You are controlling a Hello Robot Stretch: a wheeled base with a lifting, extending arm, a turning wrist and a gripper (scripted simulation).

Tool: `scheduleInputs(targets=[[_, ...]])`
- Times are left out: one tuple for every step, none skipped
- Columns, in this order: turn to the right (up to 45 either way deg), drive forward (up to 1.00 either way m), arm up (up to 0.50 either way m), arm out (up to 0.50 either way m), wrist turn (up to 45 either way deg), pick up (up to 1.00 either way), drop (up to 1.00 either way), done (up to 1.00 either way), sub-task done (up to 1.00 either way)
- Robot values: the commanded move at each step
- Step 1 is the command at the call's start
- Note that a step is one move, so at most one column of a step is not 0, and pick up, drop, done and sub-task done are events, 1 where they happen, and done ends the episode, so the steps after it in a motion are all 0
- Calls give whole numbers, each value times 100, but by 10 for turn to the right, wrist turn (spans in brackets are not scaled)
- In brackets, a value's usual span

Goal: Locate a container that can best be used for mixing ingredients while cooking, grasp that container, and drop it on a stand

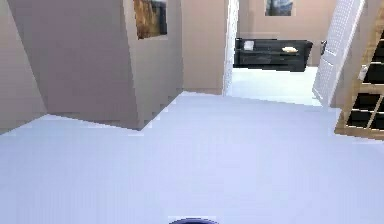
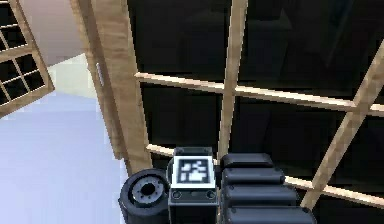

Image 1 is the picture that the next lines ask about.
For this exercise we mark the white box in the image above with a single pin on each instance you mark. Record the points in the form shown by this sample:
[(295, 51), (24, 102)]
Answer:
[(248, 45)]

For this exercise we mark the black low cabinet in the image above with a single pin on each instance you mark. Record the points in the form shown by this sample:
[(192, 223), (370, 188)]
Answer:
[(270, 57)]

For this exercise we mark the dark blue round object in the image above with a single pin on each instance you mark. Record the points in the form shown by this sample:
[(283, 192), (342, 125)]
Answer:
[(193, 221)]

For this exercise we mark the cream flat dish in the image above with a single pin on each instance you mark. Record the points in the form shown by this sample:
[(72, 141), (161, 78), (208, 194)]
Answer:
[(289, 49)]

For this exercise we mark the white room door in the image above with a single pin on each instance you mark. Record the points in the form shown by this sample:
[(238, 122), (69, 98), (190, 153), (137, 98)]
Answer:
[(335, 53)]

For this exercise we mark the wooden shelf unit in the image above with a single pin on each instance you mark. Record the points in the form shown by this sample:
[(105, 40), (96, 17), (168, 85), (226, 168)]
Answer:
[(365, 96)]

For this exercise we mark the brown framed wall picture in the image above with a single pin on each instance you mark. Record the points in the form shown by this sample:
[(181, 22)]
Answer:
[(150, 17)]

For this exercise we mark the dark blue framed wall picture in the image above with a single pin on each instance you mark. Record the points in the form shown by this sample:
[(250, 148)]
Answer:
[(278, 7)]

